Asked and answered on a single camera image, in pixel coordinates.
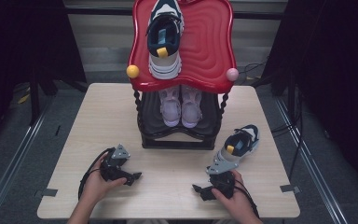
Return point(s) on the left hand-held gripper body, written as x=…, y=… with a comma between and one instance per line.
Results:
x=113, y=168

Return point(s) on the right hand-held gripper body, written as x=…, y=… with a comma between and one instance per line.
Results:
x=223, y=182

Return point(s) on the navy and white sneaker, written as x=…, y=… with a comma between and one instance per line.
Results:
x=164, y=40
x=242, y=140

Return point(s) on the purple glitter sandal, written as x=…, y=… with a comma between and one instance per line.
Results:
x=191, y=107
x=170, y=109

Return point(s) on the red and black shoe rack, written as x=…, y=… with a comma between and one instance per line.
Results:
x=205, y=49

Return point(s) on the person's left hand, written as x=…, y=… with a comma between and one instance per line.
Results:
x=98, y=186

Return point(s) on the person's right hand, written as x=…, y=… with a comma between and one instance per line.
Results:
x=237, y=202

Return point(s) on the small black tape mark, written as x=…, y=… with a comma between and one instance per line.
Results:
x=57, y=130

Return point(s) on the grey tape strip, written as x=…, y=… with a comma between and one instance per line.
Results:
x=47, y=192
x=290, y=188

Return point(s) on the black metal stand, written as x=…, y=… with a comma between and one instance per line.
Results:
x=34, y=99

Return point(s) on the yellow floor tape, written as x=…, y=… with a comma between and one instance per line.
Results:
x=23, y=99

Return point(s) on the black curtain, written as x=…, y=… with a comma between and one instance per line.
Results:
x=335, y=77
x=18, y=40

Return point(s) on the aluminium floor rail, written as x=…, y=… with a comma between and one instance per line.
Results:
x=310, y=161
x=15, y=161

